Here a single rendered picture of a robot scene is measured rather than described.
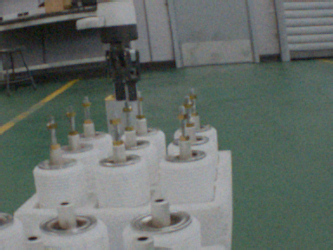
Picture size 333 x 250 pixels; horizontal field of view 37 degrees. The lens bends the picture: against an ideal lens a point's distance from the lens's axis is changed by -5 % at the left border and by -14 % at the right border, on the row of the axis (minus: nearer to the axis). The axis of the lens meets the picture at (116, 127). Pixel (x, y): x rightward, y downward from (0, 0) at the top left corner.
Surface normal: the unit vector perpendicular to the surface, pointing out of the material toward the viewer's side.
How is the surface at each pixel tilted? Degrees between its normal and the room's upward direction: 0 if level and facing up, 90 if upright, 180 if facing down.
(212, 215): 90
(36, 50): 90
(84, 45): 90
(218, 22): 90
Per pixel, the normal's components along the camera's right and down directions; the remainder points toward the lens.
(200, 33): -0.09, 0.19
